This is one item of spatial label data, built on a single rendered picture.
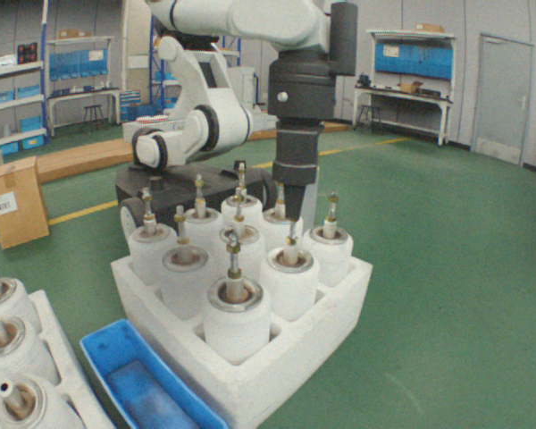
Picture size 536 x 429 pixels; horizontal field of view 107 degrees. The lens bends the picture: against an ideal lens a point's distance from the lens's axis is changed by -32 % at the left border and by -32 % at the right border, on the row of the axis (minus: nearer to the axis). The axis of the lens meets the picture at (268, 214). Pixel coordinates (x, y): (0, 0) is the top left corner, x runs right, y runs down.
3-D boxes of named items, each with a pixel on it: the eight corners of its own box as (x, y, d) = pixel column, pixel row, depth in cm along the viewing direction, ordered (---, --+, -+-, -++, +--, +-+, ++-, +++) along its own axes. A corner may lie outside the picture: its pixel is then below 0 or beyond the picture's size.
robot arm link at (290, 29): (305, 48, 28) (210, 30, 31) (328, 59, 35) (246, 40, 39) (321, -4, 24) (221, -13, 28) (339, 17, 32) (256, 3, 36)
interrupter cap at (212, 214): (201, 228, 55) (200, 225, 55) (176, 218, 59) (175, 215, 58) (226, 215, 61) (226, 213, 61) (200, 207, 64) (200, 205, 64)
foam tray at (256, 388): (129, 323, 61) (110, 262, 54) (243, 264, 88) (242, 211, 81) (240, 441, 37) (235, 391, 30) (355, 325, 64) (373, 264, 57)
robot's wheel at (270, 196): (237, 207, 129) (236, 164, 121) (245, 205, 132) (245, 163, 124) (269, 222, 117) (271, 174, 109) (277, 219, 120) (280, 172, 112)
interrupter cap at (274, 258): (289, 245, 50) (289, 241, 50) (323, 263, 45) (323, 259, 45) (256, 259, 46) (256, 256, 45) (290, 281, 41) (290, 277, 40)
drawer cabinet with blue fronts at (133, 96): (113, 124, 526) (112, 92, 498) (132, 121, 558) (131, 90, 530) (121, 125, 490) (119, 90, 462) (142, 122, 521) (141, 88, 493)
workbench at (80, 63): (49, 136, 439) (46, 44, 363) (111, 124, 533) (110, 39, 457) (51, 138, 395) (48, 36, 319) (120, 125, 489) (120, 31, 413)
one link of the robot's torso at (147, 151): (137, 164, 115) (134, 134, 110) (176, 155, 129) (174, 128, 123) (156, 172, 102) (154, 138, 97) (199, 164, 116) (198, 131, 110)
